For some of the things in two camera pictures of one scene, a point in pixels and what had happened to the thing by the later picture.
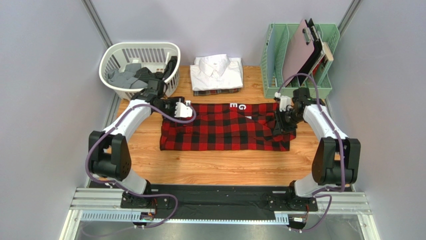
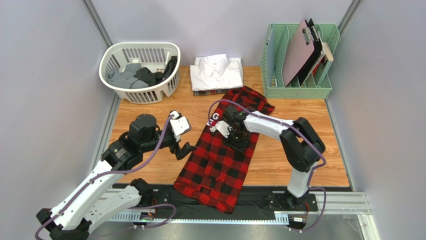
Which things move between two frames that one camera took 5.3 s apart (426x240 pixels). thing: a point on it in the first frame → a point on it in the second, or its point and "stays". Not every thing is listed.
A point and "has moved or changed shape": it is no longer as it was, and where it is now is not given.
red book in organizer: [317, 66] stays
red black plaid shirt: [245, 126] has moved or changed shape
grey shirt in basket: [126, 79] stays
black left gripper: [174, 100] → [180, 153]
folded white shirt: [216, 72] stays
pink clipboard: [300, 53] stays
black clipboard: [298, 80] stays
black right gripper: [281, 122] → [238, 141]
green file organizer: [278, 39] stays
